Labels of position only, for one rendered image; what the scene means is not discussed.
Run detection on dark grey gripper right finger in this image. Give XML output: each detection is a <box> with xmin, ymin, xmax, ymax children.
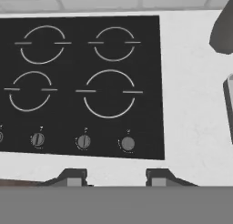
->
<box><xmin>145</xmin><ymin>168</ymin><xmax>198</xmax><ymax>188</ymax></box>

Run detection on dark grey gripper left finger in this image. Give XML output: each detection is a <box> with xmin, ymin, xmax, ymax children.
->
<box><xmin>39</xmin><ymin>168</ymin><xmax>89</xmax><ymax>188</ymax></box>

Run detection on black glass hob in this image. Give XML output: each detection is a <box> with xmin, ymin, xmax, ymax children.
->
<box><xmin>0</xmin><ymin>15</ymin><xmax>166</xmax><ymax>161</ymax></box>

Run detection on dark grey tap spout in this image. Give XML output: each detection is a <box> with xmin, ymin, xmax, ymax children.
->
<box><xmin>208</xmin><ymin>0</ymin><xmax>233</xmax><ymax>56</ymax></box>

